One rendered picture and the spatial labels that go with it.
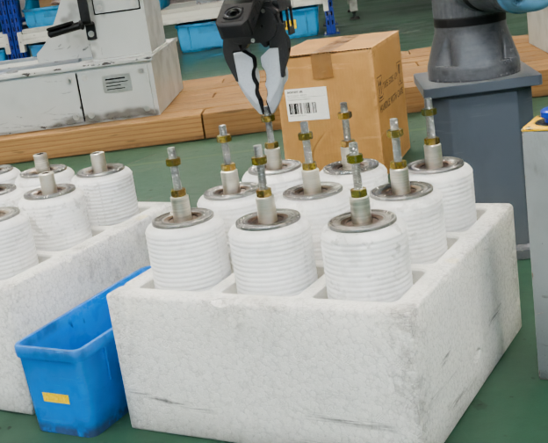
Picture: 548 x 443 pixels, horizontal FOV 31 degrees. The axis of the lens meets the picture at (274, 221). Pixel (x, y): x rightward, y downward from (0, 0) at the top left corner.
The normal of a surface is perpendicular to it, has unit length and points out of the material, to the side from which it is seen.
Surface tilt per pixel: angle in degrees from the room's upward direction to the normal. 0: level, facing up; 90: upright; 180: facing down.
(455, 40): 72
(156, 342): 90
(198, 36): 93
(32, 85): 90
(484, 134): 90
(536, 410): 0
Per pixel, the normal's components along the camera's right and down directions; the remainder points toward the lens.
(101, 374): 0.88, 0.04
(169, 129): -0.04, 0.28
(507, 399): -0.14, -0.95
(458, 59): -0.47, 0.00
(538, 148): -0.47, 0.30
